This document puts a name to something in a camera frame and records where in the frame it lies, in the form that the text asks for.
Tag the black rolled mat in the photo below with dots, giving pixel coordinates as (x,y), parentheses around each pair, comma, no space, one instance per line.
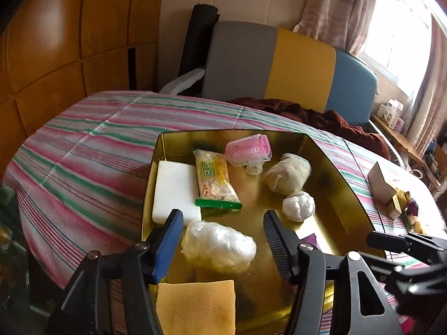
(203,19)

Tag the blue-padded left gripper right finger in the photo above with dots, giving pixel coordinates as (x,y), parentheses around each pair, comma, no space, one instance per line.
(359,304)

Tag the white bed rail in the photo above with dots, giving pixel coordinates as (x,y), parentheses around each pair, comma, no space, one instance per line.
(182,83)

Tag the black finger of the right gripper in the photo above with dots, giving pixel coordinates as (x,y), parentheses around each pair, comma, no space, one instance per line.
(426,249)

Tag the pink patterned curtain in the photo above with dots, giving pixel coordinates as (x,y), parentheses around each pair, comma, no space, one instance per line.
(342,24)

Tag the white ball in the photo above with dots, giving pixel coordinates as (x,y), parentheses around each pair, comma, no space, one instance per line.
(298,207)

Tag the white foam block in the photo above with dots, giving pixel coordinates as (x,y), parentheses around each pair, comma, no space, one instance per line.
(176,187)

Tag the dark red blanket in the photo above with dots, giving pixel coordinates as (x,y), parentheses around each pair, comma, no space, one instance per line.
(329,121)

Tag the white product box on table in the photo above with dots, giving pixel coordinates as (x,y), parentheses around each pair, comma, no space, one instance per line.
(391,112)

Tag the clear plastic bundle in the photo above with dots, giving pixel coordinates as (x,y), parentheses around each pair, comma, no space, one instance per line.
(218,247)

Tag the yellow plush toy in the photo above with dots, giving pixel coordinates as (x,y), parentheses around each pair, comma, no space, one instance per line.
(412,223)

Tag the wooden side table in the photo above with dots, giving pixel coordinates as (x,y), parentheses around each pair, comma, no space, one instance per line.
(398,141)

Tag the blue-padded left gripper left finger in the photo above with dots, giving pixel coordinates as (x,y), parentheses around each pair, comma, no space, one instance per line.
(87,304)

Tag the pink hair roller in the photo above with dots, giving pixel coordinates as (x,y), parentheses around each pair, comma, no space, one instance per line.
(251,152)

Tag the gold metal tray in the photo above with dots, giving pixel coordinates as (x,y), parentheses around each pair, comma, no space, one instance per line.
(340,224)

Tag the yellow sponge block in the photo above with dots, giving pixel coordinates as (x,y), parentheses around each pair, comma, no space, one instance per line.
(197,308)

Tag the striped pink green bedsheet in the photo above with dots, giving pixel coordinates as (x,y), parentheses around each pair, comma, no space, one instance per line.
(81,179)

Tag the purple packet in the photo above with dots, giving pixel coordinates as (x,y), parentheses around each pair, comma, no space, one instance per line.
(412,208)

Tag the wooden wardrobe panel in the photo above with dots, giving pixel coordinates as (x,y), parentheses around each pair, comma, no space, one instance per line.
(57,52)

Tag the beige bundle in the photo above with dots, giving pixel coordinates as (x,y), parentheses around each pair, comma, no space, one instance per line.
(289,175)

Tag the beige medicine box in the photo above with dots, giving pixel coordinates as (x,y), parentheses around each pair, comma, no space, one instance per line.
(382,184)

